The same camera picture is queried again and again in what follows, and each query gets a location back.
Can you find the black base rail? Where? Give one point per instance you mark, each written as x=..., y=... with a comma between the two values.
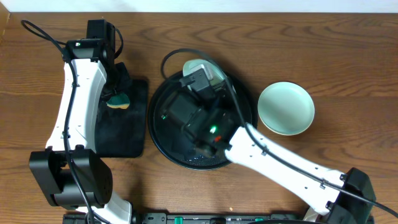
x=163, y=218

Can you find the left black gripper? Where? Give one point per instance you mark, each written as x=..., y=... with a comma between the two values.
x=115, y=90

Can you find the light blue plate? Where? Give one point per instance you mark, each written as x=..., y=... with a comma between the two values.
x=192, y=65
x=286, y=108

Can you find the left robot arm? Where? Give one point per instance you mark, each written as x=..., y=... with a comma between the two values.
x=69, y=172

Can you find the round black tray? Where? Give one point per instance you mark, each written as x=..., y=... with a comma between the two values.
x=197, y=150

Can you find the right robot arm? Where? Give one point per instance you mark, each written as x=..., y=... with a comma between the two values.
x=334, y=196

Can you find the rectangular black water tray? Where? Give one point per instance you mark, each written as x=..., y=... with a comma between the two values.
x=121, y=132

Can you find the green yellow sponge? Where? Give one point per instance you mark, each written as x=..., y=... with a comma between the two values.
x=120, y=101

